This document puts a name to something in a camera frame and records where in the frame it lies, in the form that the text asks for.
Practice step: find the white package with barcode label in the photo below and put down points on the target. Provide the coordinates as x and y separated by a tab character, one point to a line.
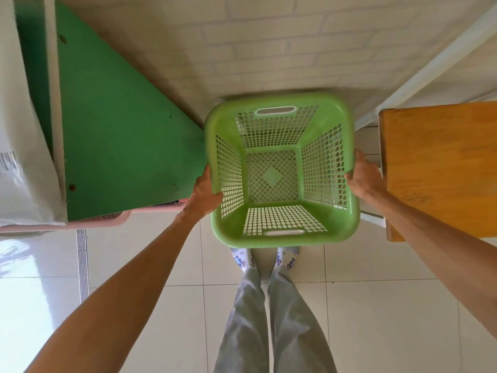
23	132

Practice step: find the green wooden board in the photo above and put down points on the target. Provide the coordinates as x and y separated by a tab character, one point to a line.
124	132

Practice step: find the pink plastic basket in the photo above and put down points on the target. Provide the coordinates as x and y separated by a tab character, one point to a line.
101	220

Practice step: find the white patterned left sock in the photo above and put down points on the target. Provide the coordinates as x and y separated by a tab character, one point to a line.
240	260

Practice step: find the person's right thumb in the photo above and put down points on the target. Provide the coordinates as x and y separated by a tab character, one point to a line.
350	177

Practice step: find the person's right forearm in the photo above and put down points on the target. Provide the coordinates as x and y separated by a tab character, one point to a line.
438	252

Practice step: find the person's right hand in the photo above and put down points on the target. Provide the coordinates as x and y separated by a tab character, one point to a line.
365	180

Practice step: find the white patterned right sock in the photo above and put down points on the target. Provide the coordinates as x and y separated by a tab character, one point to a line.
285	260

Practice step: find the person's left hand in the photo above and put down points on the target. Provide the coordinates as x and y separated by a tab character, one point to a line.
201	201

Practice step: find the grey trousers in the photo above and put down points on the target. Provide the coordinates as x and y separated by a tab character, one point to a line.
271	326

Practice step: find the person's left thumb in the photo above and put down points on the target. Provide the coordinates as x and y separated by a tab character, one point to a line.
216	197

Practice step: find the white patterned sock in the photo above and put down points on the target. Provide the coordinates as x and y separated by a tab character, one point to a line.
285	260
240	260

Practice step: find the green plastic laundry basket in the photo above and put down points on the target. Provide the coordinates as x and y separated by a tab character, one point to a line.
229	233

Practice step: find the orange wooden table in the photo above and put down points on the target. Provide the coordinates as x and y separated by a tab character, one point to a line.
438	166

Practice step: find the person's left forearm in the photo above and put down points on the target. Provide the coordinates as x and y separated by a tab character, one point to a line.
116	291

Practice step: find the metal floor drain strip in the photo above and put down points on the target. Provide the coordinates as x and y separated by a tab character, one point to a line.
82	266

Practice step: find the white metal frame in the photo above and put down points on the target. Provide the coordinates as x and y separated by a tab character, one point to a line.
423	69

